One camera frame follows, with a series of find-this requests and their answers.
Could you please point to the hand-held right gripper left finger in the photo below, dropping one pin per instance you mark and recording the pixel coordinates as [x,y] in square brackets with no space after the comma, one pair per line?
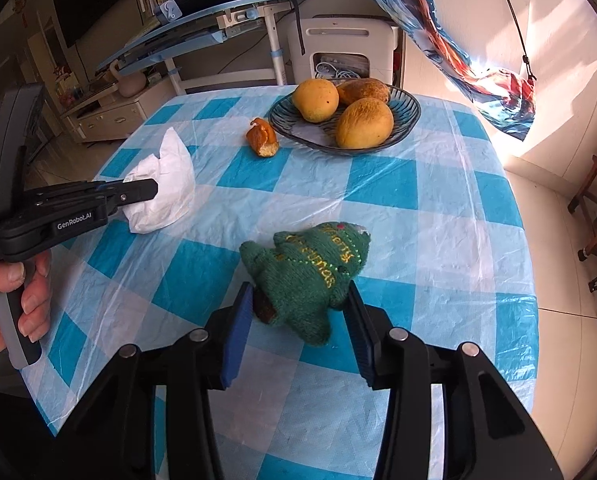
[238,340]

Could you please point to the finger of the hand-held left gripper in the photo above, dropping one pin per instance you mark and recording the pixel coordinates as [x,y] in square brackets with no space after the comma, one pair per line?
[133,191]

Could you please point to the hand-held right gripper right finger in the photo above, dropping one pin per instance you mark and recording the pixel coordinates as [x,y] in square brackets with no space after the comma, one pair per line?
[361,340]

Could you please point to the plain white tissue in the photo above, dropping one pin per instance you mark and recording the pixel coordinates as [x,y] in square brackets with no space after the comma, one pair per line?
[168,175]

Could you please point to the green knitted tree toy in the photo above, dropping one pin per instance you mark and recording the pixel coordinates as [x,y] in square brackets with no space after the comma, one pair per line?
[303,280]

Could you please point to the person's left hand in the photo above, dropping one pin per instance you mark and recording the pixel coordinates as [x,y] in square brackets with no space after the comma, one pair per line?
[36,300]

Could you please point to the cream television stand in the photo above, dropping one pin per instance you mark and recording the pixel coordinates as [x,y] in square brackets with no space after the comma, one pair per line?
[113,115]

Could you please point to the pink vase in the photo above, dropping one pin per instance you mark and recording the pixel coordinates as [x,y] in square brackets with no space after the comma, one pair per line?
[131,82]

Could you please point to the orange bread-shaped toy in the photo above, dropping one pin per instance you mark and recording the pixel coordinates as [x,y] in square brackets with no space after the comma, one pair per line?
[262,137]

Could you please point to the blue white checked tablecloth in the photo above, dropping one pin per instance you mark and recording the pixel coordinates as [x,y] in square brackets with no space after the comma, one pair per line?
[428,210]

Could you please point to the blue study desk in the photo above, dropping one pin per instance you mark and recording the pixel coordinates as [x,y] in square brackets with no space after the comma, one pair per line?
[178,35]

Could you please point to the dark glass fruit plate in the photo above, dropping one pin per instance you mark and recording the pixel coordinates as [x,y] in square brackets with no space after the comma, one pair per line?
[303,132]

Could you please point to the blue pencil sharpener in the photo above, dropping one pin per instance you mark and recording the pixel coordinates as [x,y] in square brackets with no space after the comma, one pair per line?
[169,11]

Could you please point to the black flat television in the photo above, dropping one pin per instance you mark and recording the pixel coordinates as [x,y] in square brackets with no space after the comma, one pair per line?
[91,0]

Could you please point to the yellow mango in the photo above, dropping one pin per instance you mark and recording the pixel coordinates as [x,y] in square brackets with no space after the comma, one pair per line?
[316,100]
[364,122]

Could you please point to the brownish mango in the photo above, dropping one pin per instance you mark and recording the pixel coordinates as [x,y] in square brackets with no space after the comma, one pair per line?
[366,90]

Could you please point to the white air purifier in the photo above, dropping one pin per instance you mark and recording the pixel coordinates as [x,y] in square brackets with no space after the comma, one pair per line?
[343,35]

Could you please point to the white cabinet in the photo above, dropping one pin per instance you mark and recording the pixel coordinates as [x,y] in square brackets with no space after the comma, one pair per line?
[568,35]

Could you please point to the red knot wall ornament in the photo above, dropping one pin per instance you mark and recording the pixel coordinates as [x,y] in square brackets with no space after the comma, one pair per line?
[21,10]

